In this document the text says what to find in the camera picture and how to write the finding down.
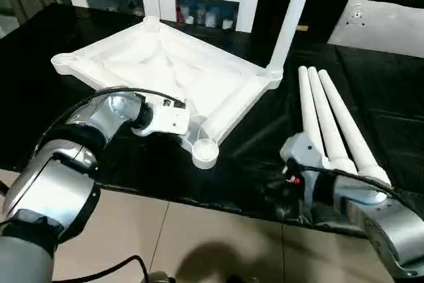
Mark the white plastic table top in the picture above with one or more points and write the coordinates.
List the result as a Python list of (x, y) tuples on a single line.
[(165, 64)]

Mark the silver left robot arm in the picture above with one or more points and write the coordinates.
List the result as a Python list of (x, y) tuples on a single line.
[(59, 183)]

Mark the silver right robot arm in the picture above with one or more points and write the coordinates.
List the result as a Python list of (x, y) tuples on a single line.
[(391, 223)]

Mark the small brown block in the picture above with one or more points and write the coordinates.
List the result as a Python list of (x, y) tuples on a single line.
[(302, 28)]

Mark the small white jar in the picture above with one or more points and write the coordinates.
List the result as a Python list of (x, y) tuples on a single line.
[(229, 24)]

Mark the white plastic bag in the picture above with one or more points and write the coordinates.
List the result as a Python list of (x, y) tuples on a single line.
[(384, 28)]

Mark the black work mat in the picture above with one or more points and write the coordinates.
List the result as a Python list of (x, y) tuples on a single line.
[(26, 84)]

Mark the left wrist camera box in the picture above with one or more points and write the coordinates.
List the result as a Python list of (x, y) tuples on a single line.
[(165, 116)]

